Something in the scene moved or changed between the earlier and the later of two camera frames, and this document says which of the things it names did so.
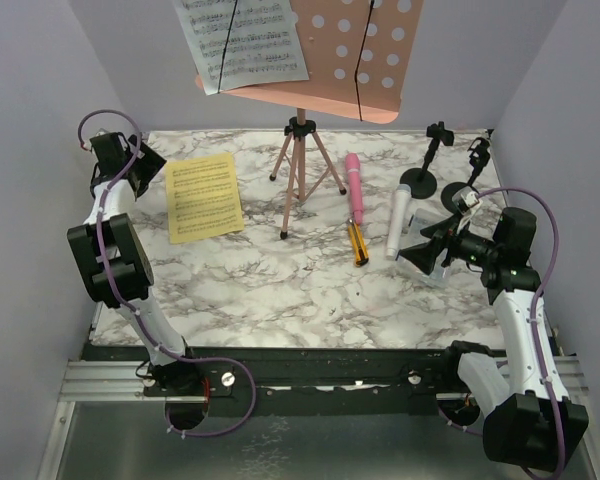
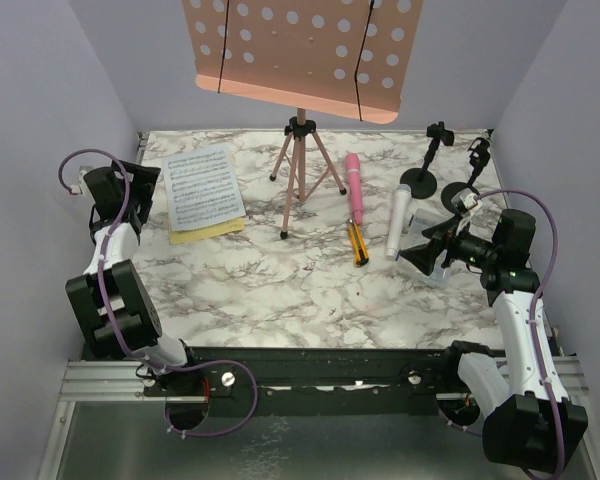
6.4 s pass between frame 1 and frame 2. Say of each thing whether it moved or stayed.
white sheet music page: moved
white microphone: stayed
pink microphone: stayed
